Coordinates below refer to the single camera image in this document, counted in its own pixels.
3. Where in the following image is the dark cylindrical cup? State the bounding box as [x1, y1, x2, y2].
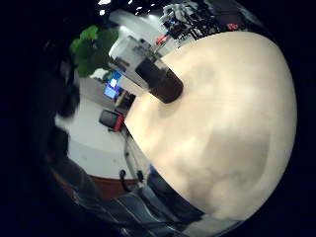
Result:
[134, 57, 185, 105]

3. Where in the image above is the black and red chair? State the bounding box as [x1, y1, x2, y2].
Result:
[98, 109, 125, 133]

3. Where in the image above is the blue lit computer monitor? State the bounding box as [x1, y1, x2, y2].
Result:
[103, 70, 124, 101]

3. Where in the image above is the green leafy plant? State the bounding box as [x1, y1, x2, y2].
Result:
[69, 25, 119, 79]

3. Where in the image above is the cluttered equipment rack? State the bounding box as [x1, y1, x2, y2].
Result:
[160, 0, 231, 41]

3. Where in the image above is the white table leg frame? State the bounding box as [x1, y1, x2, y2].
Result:
[123, 136, 151, 186]

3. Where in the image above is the black cable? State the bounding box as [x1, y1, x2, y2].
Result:
[118, 168, 146, 194]

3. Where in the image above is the red handled tool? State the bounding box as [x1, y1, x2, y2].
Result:
[155, 34, 168, 46]

